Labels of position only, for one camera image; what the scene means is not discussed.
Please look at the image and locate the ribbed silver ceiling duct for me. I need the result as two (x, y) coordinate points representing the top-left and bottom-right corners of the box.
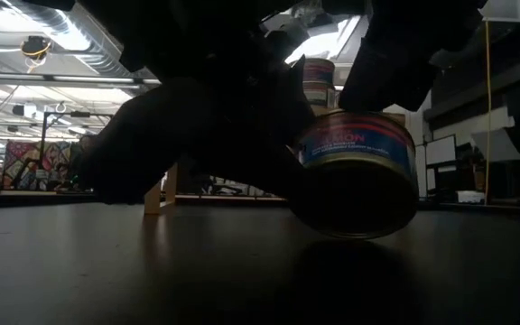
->
(0, 0), (153, 78)

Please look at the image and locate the colourful patterned panel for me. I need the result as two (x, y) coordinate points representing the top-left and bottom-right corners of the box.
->
(1, 140), (83, 190)

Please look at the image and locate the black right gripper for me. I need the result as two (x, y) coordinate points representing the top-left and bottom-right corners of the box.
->
(339, 0), (487, 113)

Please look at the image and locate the white screen monitor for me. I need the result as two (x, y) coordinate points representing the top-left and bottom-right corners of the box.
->
(424, 134), (458, 166)

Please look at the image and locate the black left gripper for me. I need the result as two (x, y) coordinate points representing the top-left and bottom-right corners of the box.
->
(79, 55), (316, 204)

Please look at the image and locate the long LED light bar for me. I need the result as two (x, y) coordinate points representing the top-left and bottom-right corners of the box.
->
(0, 71), (162, 89)

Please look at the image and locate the black metal stand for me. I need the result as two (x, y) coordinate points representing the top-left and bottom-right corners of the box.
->
(0, 110), (112, 193)

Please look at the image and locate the gold salmon can blue label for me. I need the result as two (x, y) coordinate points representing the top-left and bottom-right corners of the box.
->
(288, 110), (420, 240)

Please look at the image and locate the small white box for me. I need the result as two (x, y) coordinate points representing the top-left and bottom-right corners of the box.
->
(456, 190), (487, 204)

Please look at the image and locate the wooden slatted shelf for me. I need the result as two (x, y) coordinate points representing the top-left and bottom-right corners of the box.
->
(144, 103), (409, 217)

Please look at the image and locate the black ceiling-mounted device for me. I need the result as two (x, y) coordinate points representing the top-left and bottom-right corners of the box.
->
(19, 34), (53, 73)

